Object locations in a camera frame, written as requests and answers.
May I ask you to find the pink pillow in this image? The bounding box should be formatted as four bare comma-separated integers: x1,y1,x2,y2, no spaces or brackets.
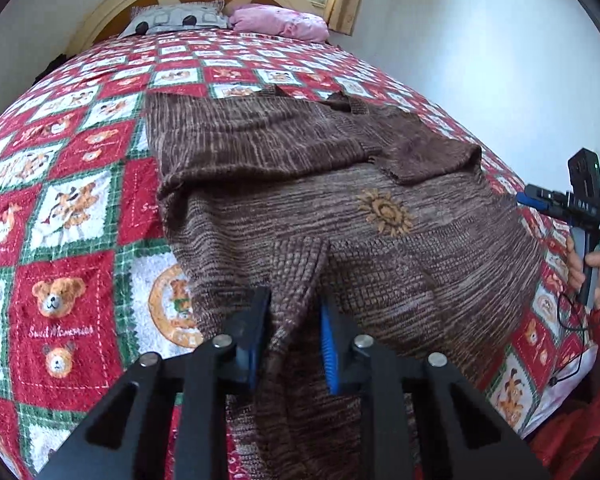
230,3,329,42

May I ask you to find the brown knitted sweater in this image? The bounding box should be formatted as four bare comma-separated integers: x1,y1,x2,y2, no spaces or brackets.
144,87,543,479

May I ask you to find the grey patterned pillow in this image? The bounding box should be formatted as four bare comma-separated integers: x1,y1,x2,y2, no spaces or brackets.
119,0,230,39

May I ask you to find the person's right hand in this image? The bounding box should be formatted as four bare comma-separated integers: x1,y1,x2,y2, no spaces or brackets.
564,234,600,311

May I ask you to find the red patchwork teddy bedspread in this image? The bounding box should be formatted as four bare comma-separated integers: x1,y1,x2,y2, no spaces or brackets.
0,27,598,480

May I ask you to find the red jacket sleeve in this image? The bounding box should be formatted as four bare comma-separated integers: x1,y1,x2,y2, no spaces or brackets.
528,238,600,480

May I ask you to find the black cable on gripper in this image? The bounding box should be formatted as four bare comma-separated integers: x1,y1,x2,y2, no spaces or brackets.
548,209,600,388

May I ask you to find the black item beside bed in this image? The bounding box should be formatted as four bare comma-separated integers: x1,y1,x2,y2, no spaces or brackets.
33,53,71,84

